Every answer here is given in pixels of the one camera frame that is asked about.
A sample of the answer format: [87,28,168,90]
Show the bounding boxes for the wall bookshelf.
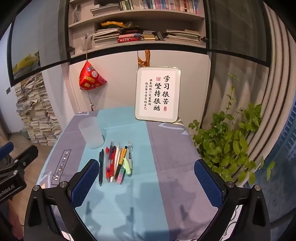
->
[58,0,211,64]

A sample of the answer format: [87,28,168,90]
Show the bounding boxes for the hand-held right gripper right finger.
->
[194,159,271,241]

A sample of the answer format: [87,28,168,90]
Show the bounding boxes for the pink highlighter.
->
[116,169,125,185]

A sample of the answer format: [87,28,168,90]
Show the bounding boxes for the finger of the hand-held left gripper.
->
[0,146,39,179]
[0,142,14,160]

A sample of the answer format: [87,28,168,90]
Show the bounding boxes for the row of upright books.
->
[119,0,199,15]

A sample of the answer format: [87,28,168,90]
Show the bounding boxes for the tall stack of books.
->
[14,72,63,146]

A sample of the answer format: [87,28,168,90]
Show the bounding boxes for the blue and grey tablecloth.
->
[36,106,244,241]

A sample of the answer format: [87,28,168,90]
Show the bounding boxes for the medal with striped ribbon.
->
[137,49,151,69]

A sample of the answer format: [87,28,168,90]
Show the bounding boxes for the glass vase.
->
[73,5,82,23]

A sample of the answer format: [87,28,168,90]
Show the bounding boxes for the frosted plastic cup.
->
[78,116,105,150]

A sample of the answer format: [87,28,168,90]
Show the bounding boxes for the pile of grey magazines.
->
[92,27,121,48]

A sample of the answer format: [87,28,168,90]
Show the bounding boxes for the green leafy plant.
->
[188,73,276,186]

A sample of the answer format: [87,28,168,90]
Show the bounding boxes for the yellow bag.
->
[12,53,41,73]

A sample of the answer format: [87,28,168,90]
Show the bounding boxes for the red pen with black top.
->
[110,140,117,182]

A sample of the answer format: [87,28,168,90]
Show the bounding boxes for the pile of green magazines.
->
[164,29,201,45]

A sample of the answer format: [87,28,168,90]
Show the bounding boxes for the clear pen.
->
[128,140,134,175]

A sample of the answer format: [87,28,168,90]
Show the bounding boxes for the framed calligraphy sign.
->
[135,67,181,123]

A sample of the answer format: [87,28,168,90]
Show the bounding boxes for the white pen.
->
[113,144,122,182]

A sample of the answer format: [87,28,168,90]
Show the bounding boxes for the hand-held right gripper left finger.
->
[23,159,100,241]

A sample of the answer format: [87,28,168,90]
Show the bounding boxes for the red books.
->
[117,34,142,44]

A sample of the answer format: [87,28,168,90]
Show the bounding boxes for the green highlighter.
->
[123,158,132,176]

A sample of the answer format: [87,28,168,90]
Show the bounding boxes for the red pyramid hanging ornament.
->
[79,61,108,111]

